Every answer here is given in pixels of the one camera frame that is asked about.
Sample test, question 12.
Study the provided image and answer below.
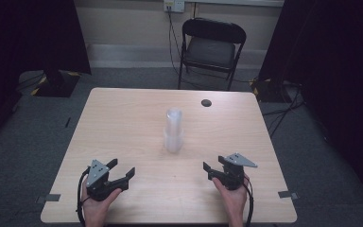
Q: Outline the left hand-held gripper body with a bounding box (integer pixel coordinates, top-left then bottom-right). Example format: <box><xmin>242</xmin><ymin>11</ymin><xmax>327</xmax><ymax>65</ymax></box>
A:
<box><xmin>85</xmin><ymin>159</ymin><xmax>130</xmax><ymax>202</ymax></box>

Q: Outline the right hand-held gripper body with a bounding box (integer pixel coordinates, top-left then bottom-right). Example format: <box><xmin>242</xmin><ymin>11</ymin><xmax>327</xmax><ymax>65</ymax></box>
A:
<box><xmin>212</xmin><ymin>152</ymin><xmax>259</xmax><ymax>191</ymax></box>

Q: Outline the stack of clear plastic cups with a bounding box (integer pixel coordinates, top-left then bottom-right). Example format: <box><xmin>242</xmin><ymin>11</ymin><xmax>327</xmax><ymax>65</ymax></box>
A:
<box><xmin>163</xmin><ymin>107</ymin><xmax>184</xmax><ymax>154</ymax></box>

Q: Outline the person's right hand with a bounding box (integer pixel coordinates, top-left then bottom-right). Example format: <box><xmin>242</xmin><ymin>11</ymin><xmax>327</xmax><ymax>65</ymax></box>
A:
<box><xmin>211</xmin><ymin>173</ymin><xmax>251</xmax><ymax>219</ymax></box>

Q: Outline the person's left hand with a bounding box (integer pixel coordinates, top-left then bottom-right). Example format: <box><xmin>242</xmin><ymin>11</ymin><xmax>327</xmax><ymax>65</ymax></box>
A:
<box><xmin>81</xmin><ymin>181</ymin><xmax>123</xmax><ymax>219</ymax></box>

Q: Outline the grey tape strip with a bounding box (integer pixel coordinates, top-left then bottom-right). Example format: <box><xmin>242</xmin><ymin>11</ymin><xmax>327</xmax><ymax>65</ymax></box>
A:
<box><xmin>277</xmin><ymin>190</ymin><xmax>300</xmax><ymax>201</ymax></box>
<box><xmin>35</xmin><ymin>193</ymin><xmax>61</xmax><ymax>204</ymax></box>

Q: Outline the black stand base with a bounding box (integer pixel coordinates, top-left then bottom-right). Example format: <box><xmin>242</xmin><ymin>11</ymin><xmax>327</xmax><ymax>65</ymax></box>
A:
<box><xmin>251</xmin><ymin>77</ymin><xmax>285</xmax><ymax>104</ymax></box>
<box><xmin>30</xmin><ymin>69</ymin><xmax>82</xmax><ymax>98</ymax></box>

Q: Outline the black folding chair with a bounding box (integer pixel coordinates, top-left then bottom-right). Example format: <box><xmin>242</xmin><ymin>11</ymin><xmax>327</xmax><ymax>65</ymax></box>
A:
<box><xmin>177</xmin><ymin>17</ymin><xmax>248</xmax><ymax>92</ymax></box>

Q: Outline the dark curtain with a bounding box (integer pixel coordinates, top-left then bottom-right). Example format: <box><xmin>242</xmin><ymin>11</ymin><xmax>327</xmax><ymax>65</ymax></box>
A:
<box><xmin>257</xmin><ymin>0</ymin><xmax>363</xmax><ymax>209</ymax></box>
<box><xmin>0</xmin><ymin>0</ymin><xmax>92</xmax><ymax>149</ymax></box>

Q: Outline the left hand-held gripper black cable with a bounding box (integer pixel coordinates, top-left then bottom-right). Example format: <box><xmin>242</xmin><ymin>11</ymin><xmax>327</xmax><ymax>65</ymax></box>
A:
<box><xmin>76</xmin><ymin>167</ymin><xmax>91</xmax><ymax>227</ymax></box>

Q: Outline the hand-held gripper black cable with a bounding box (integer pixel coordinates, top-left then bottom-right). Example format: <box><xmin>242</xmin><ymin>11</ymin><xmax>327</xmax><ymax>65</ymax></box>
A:
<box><xmin>241</xmin><ymin>175</ymin><xmax>255</xmax><ymax>227</ymax></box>
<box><xmin>76</xmin><ymin>167</ymin><xmax>91</xmax><ymax>227</ymax></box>

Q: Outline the right hand-held gripper black cable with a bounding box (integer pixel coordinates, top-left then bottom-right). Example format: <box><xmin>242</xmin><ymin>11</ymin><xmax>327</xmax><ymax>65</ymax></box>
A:
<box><xmin>241</xmin><ymin>175</ymin><xmax>255</xmax><ymax>227</ymax></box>

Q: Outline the bundle of black floor cables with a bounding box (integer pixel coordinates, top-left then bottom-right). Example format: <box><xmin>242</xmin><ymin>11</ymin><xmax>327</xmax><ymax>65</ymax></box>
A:
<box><xmin>260</xmin><ymin>80</ymin><xmax>307</xmax><ymax>140</ymax></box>

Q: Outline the white wall trunking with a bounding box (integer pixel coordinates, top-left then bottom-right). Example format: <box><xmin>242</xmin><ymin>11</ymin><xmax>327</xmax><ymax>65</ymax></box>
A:
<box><xmin>183</xmin><ymin>0</ymin><xmax>285</xmax><ymax>9</ymax></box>

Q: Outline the white wall socket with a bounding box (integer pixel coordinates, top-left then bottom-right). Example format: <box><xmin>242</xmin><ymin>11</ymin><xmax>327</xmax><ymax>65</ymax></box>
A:
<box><xmin>163</xmin><ymin>0</ymin><xmax>186</xmax><ymax>14</ymax></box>

